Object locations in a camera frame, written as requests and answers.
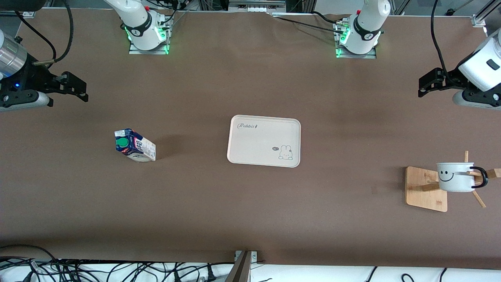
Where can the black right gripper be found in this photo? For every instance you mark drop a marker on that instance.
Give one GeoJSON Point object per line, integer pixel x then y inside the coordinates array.
{"type": "Point", "coordinates": [32, 78]}

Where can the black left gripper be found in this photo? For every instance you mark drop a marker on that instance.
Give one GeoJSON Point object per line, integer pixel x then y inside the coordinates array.
{"type": "Point", "coordinates": [450, 78]}

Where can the blue white milk carton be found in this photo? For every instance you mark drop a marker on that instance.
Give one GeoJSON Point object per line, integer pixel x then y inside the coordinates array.
{"type": "Point", "coordinates": [135, 147]}

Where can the white smiley face mug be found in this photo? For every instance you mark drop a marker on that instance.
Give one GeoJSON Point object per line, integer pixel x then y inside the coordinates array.
{"type": "Point", "coordinates": [456, 178]}

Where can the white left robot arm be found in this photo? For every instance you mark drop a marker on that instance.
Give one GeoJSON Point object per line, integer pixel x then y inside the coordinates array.
{"type": "Point", "coordinates": [366, 27]}

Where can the cream rabbit print tray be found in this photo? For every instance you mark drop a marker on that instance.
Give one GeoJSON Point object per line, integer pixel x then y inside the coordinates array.
{"type": "Point", "coordinates": [258, 145]}

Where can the aluminium corner profile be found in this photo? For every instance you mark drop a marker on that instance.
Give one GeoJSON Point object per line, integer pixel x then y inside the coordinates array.
{"type": "Point", "coordinates": [483, 15]}

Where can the wooden mug tree stand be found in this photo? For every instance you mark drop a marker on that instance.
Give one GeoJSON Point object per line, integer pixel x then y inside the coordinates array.
{"type": "Point", "coordinates": [424, 196]}

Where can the aluminium profile bar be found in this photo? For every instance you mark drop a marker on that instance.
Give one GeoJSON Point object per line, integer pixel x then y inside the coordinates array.
{"type": "Point", "coordinates": [240, 270]}

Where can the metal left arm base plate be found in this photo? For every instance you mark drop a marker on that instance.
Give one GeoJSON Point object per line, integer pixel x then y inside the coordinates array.
{"type": "Point", "coordinates": [368, 56]}

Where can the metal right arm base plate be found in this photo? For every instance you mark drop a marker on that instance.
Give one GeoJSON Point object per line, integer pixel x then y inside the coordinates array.
{"type": "Point", "coordinates": [135, 51]}

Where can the small metal bracket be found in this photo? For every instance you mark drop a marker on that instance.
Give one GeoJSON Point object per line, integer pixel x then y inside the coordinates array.
{"type": "Point", "coordinates": [254, 256]}

